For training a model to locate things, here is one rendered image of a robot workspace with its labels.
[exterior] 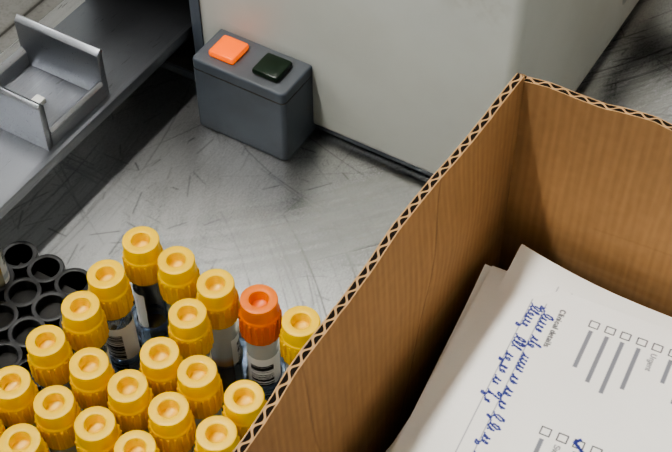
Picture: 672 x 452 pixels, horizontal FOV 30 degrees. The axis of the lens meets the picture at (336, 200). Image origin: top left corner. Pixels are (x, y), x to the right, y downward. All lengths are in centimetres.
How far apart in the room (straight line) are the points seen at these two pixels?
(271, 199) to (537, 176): 17
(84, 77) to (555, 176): 26
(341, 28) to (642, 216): 19
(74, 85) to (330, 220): 16
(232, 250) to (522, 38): 18
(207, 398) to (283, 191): 23
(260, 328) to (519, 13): 20
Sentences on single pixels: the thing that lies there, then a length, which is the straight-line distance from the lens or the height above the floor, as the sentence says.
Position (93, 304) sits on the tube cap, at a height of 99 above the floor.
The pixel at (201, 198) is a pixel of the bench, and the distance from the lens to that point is 68.
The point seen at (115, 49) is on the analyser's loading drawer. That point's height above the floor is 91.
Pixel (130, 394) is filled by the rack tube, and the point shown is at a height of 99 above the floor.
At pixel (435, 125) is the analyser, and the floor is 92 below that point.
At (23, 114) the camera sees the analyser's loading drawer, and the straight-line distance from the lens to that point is 65.
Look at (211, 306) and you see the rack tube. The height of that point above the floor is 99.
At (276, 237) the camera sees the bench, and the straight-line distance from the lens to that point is 65.
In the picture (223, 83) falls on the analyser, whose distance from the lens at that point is 68.
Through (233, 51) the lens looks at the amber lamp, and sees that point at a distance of 68.
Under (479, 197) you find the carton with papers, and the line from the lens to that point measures 53.
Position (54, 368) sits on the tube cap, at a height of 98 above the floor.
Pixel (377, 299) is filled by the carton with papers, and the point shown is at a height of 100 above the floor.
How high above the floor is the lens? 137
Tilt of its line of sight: 48 degrees down
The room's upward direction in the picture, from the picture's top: 1 degrees counter-clockwise
